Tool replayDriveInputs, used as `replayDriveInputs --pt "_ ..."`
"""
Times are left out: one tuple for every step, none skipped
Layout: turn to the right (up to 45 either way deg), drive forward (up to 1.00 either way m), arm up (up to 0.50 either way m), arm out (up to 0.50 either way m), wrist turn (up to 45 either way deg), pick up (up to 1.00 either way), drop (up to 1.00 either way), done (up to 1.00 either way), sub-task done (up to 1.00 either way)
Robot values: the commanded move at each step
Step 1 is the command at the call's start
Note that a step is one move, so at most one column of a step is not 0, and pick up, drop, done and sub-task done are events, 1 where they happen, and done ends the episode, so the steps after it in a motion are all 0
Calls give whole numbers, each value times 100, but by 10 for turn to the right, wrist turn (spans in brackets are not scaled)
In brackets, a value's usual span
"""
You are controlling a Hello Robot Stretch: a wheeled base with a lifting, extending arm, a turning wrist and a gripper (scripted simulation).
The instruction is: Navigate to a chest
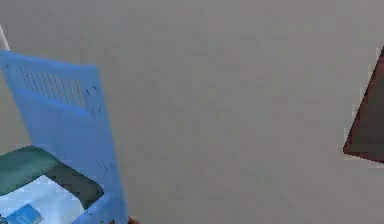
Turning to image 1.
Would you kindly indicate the blue slotted plastic basket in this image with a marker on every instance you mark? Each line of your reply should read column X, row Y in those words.
column 73, row 133

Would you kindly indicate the dark green cloth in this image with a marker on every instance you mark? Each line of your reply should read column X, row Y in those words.
column 23, row 165

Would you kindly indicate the small blue box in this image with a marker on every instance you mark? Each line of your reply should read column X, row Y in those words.
column 25, row 215

